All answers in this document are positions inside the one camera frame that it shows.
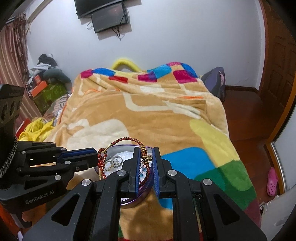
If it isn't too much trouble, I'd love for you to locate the colourful plush blanket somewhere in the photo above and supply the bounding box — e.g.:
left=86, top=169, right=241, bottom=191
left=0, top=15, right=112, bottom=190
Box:
left=43, top=61, right=258, bottom=241

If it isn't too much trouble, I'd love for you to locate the brown wooden door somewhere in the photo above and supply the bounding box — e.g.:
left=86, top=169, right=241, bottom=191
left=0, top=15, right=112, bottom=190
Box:
left=259, top=1, right=295, bottom=143

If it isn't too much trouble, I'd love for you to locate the wall-mounted black monitor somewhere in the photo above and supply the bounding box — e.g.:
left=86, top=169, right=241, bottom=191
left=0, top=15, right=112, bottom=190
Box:
left=74, top=0, right=129, bottom=33

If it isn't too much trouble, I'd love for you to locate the purple heart-shaped tin box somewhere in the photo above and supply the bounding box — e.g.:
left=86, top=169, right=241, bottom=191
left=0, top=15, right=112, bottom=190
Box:
left=103, top=145, right=154, bottom=208

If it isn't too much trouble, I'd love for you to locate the yellow clothing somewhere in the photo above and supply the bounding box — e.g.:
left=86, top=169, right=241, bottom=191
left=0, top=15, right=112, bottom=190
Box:
left=18, top=118, right=54, bottom=142

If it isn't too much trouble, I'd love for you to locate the striped red curtain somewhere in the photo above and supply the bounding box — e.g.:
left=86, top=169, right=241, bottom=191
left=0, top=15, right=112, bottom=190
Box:
left=1, top=13, right=41, bottom=129

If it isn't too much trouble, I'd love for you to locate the orange shoe box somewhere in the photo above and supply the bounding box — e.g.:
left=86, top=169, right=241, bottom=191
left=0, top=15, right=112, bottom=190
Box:
left=31, top=81, right=48, bottom=97

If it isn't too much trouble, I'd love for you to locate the red gold braided bracelet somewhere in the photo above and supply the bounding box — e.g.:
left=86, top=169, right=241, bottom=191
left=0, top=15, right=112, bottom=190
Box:
left=97, top=136, right=154, bottom=188

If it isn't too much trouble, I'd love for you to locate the purple bag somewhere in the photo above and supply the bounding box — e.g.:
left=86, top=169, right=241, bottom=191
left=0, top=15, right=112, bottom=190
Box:
left=201, top=67, right=226, bottom=102

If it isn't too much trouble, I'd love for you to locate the green box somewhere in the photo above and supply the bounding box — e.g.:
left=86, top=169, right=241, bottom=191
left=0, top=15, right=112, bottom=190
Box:
left=33, top=84, right=67, bottom=114

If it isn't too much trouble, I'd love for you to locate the pink croc shoe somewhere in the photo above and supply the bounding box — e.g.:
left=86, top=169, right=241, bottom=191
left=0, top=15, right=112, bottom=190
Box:
left=266, top=167, right=278, bottom=197

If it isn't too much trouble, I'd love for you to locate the pile of dark clothes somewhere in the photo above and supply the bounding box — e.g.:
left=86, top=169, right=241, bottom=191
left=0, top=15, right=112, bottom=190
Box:
left=31, top=54, right=73, bottom=94

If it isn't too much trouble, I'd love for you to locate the silver hoop ring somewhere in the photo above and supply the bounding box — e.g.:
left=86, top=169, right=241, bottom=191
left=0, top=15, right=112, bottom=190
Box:
left=105, top=155, right=124, bottom=171

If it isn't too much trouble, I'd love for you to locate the silver blue beaded charm bracelet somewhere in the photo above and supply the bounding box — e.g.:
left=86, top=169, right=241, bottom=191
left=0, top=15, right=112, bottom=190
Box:
left=138, top=165, right=149, bottom=179

